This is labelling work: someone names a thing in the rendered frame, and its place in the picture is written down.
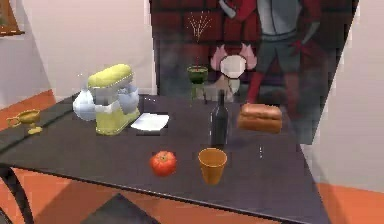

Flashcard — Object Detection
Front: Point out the green pot plant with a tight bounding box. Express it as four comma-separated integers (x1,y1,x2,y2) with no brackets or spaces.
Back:
186,11,213,101

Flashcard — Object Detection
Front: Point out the dark wine bottle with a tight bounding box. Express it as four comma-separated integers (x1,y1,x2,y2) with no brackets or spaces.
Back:
209,89,230,147

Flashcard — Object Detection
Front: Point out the white paper sheet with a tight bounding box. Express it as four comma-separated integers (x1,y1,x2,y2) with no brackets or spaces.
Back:
130,112,170,132

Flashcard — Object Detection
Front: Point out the orange cup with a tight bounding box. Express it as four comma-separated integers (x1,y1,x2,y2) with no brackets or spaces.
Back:
197,147,229,186

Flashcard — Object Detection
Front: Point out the red tomato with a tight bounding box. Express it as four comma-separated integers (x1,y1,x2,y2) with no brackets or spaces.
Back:
149,150,178,178

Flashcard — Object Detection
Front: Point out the brown bread loaf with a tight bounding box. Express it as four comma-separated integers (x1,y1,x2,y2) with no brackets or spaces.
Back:
237,102,284,135

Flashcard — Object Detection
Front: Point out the yellow stand mixer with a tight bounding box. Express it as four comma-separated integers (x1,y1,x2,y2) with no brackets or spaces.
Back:
87,63,141,136

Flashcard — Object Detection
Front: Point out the dark grey dining table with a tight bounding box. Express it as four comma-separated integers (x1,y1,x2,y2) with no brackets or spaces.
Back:
0,92,331,224

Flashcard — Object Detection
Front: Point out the white round kettle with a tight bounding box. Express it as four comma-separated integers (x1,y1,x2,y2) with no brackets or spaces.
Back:
72,88,98,122

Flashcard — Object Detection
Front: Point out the dark grey chair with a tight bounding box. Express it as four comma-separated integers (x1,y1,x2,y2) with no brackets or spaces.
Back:
79,193,161,224

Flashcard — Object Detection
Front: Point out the gold goblet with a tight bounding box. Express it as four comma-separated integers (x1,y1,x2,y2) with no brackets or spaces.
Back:
6,109,44,136

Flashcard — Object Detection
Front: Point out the large dark wall painting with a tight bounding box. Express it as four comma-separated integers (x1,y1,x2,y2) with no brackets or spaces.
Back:
148,0,361,146

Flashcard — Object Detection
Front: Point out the brown framed wall picture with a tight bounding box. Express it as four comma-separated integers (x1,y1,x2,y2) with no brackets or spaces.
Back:
0,0,26,37

